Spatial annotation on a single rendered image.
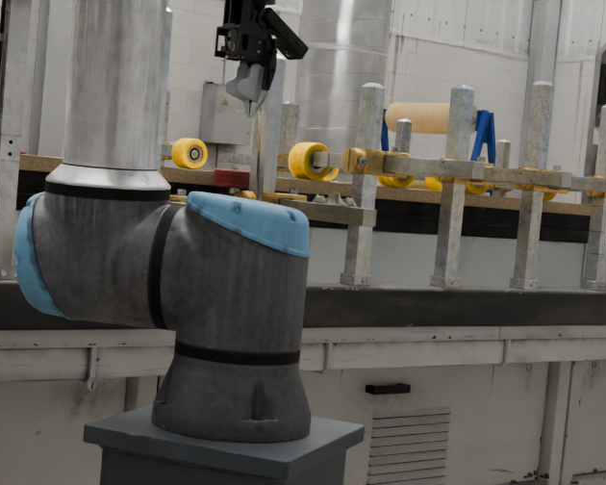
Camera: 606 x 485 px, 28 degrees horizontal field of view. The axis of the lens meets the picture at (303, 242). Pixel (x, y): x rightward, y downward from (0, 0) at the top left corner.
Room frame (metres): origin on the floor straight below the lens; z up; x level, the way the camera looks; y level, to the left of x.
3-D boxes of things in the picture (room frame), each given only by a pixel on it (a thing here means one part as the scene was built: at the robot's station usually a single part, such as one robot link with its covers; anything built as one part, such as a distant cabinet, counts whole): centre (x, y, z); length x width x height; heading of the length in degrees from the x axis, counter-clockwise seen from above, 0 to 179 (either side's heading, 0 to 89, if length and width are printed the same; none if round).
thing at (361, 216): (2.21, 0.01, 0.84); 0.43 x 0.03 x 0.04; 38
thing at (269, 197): (2.25, 0.07, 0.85); 0.13 x 0.06 x 0.05; 128
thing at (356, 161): (2.41, -0.13, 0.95); 0.13 x 0.06 x 0.05; 128
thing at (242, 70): (2.12, 0.13, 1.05); 0.06 x 0.03 x 0.09; 129
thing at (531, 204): (2.70, -0.50, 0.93); 0.03 x 0.03 x 0.48; 38
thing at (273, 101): (2.24, 0.08, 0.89); 0.03 x 0.03 x 0.48; 38
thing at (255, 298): (1.44, 0.08, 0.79); 0.17 x 0.15 x 0.18; 80
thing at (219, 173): (2.38, 0.15, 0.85); 0.08 x 0.08 x 0.11
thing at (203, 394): (1.43, 0.07, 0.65); 0.19 x 0.19 x 0.10
